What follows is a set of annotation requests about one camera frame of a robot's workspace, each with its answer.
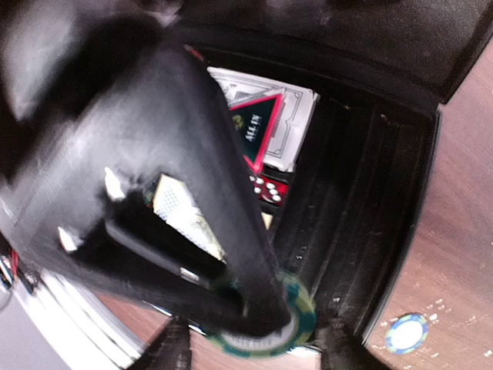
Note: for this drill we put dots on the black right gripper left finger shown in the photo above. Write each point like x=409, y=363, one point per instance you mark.
x=169, y=350

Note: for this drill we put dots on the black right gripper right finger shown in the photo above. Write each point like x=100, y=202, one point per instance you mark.
x=342, y=350

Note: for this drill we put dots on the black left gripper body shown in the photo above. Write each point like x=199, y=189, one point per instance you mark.
x=131, y=104

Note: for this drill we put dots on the blue green 50 chip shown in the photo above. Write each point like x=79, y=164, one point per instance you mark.
x=407, y=334

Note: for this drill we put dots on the black poker set case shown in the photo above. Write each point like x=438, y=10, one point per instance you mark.
x=381, y=69

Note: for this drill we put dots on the triangular all-in button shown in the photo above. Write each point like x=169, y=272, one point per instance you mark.
x=255, y=120

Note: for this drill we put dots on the row of red dice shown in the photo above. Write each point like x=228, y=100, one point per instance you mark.
x=269, y=190

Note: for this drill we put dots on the blue yellow card deck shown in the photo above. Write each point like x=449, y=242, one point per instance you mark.
x=174, y=204

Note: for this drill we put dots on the white card deck box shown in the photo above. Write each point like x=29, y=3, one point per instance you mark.
x=295, y=114

